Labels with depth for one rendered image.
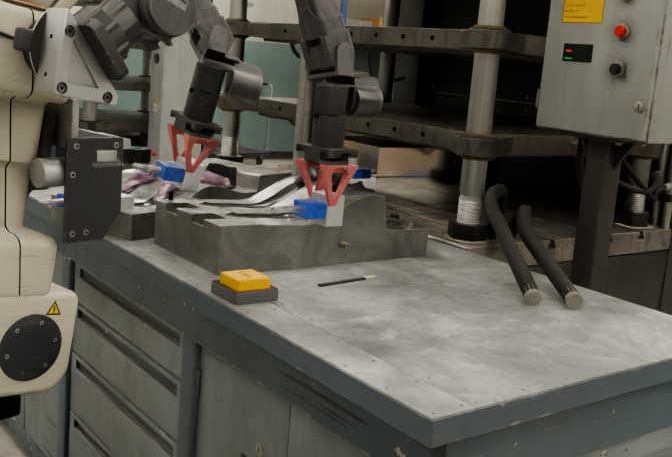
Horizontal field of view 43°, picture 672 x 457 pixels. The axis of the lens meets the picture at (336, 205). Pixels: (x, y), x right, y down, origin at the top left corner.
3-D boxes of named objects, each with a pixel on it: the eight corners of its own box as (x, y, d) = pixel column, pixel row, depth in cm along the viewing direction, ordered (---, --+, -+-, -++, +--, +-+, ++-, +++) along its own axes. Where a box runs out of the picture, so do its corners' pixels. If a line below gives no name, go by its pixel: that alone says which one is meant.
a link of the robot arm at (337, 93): (308, 77, 145) (331, 79, 141) (339, 79, 150) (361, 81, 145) (305, 118, 146) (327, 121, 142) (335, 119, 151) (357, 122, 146)
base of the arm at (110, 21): (40, 22, 117) (91, 25, 109) (83, -9, 121) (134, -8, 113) (72, 74, 122) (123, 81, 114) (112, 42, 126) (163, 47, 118)
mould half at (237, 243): (217, 276, 150) (222, 200, 148) (153, 243, 170) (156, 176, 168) (426, 255, 180) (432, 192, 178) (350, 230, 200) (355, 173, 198)
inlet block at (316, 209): (279, 228, 141) (281, 196, 140) (263, 222, 144) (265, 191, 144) (342, 226, 148) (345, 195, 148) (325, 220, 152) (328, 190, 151)
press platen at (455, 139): (480, 213, 197) (488, 136, 194) (209, 141, 298) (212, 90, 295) (680, 201, 247) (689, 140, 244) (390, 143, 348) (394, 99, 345)
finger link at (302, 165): (322, 198, 154) (326, 146, 152) (346, 205, 148) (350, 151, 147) (290, 199, 150) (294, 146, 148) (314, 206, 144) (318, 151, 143)
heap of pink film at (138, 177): (164, 204, 181) (165, 168, 179) (109, 191, 191) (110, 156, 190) (246, 194, 202) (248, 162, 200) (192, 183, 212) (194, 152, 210)
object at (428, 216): (467, 272, 200) (470, 242, 199) (202, 181, 301) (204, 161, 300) (668, 248, 250) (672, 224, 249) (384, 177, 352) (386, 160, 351)
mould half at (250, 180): (130, 241, 170) (133, 187, 169) (50, 218, 185) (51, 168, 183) (288, 216, 211) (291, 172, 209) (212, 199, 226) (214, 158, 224)
